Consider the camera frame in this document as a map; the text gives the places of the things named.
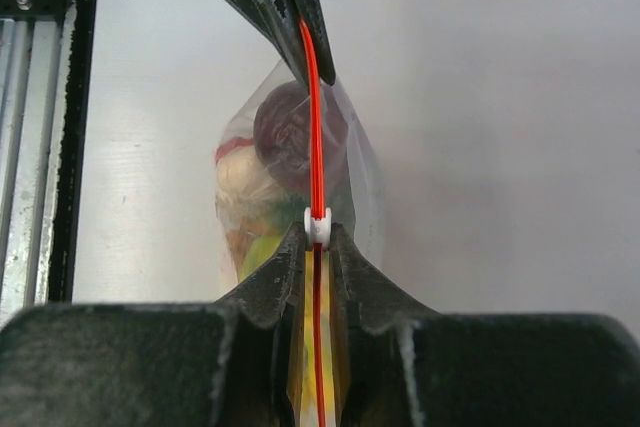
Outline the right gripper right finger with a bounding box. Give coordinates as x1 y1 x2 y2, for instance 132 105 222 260
330 224 639 426

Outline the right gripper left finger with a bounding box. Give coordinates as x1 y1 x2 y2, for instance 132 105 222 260
1 223 306 426

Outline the clear zip top bag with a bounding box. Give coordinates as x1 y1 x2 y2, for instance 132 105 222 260
213 16 384 427

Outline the purple fake onion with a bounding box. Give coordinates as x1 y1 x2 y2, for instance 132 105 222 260
253 81 348 194

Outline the aluminium rail frame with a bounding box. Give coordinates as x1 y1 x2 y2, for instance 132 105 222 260
1 13 76 323

